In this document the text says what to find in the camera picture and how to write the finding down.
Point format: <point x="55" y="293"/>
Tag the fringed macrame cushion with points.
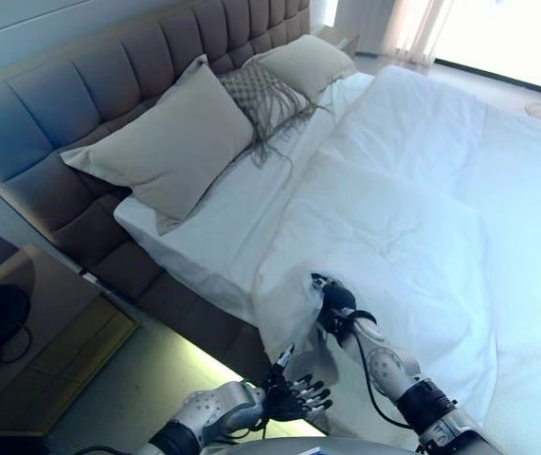
<point x="260" y="90"/>

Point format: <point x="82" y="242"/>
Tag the silver robot torso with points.
<point x="308" y="448"/>

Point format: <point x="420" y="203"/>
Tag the small wooden bedside table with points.
<point x="348" y="43"/>

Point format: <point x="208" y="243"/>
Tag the beige pillow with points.
<point x="308" y="61"/>
<point x="170" y="151"/>

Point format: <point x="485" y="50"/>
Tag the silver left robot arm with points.
<point x="213" y="407"/>

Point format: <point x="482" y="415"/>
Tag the sheer pink curtain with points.
<point x="421" y="28"/>

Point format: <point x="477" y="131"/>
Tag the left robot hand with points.
<point x="284" y="398"/>

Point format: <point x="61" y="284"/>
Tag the white sheeted mattress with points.
<point x="222" y="227"/>

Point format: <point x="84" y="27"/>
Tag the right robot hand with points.
<point x="338" y="298"/>

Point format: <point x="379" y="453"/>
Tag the white duvet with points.
<point x="440" y="213"/>

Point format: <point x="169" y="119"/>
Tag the wooden nightstand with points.
<point x="76" y="332"/>

